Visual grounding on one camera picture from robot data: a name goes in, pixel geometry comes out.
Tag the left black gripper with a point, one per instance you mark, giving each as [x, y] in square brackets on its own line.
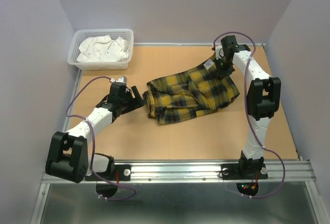
[135, 102]

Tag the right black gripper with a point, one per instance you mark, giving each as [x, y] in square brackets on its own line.
[223, 74]

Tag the yellow plaid long sleeve shirt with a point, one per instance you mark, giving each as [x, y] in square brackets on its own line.
[183, 96]

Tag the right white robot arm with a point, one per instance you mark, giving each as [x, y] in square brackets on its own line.
[261, 102]

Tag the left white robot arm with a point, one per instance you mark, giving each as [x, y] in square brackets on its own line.
[68, 156]

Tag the white long sleeve shirt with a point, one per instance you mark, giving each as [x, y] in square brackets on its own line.
[103, 49]

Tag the white perforated plastic basket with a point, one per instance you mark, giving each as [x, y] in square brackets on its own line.
[81, 35]

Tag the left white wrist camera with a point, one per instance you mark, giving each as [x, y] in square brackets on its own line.
[120, 80]

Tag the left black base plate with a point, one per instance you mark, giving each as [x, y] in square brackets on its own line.
[120, 172]

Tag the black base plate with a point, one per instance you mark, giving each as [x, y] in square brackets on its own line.
[120, 172]
[234, 172]

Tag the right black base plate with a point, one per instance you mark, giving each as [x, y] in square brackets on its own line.
[234, 172]

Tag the aluminium mounting rail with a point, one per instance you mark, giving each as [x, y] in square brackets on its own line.
[202, 171]

